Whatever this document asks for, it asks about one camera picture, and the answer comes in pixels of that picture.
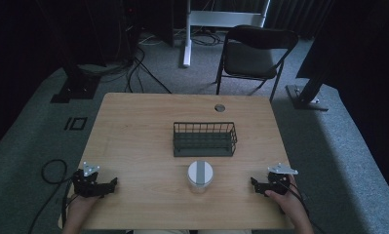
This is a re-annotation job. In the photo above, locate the person's right hand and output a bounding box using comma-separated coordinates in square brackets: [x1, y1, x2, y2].
[264, 174, 302, 222]

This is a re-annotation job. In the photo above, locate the black folding chair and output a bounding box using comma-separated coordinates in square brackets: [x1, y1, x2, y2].
[214, 24, 299, 103]

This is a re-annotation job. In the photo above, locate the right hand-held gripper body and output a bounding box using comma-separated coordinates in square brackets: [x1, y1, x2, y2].
[265, 162, 299, 197]

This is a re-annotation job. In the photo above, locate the black wire basket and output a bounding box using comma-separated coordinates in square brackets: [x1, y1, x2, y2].
[172, 121, 239, 158]

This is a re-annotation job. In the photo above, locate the black metal stand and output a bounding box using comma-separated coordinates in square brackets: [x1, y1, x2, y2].
[285, 62, 331, 112]
[50, 59, 102, 104]

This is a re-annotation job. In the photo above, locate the clear jar with white lid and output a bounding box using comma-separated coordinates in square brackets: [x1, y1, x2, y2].
[186, 159, 214, 195]

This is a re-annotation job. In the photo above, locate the dark curtain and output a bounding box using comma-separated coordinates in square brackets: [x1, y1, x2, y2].
[268, 0, 334, 39]

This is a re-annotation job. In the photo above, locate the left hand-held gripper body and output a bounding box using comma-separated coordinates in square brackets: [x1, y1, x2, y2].
[71, 161, 106, 198]

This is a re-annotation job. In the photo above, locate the black floor cable bundle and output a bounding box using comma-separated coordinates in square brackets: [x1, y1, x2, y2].
[78, 30, 174, 96]

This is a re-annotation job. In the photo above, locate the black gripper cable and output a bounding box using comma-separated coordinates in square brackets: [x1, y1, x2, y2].
[27, 158, 77, 234]
[278, 179, 328, 234]

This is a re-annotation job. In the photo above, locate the white desk frame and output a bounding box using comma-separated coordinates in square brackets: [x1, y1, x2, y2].
[182, 0, 272, 68]

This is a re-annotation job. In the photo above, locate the person's left hand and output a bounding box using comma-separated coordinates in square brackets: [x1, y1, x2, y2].
[66, 193, 102, 225]

